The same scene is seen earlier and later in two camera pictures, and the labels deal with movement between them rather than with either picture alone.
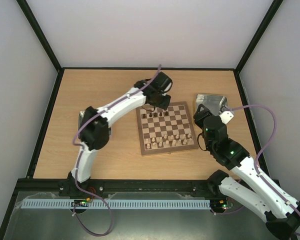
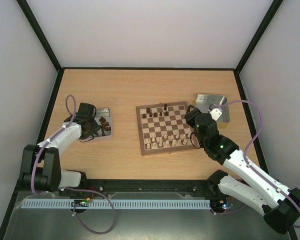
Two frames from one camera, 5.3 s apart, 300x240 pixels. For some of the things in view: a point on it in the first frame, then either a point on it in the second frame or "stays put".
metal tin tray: [212, 103] stays put
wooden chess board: [163, 131] stays put
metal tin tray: [80, 119] to [105, 112]
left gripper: [164, 105] to [96, 126]
